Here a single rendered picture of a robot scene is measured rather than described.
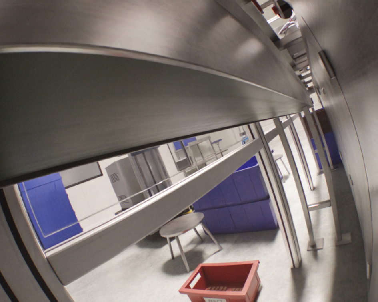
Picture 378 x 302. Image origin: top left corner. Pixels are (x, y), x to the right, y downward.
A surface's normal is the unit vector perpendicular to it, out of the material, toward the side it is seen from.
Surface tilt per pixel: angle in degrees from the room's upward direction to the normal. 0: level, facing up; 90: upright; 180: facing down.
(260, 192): 90
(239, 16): 125
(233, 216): 90
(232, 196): 90
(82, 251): 90
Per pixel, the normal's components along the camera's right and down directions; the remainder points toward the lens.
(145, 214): 0.71, -0.30
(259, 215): -0.59, 0.24
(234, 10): 0.79, 0.29
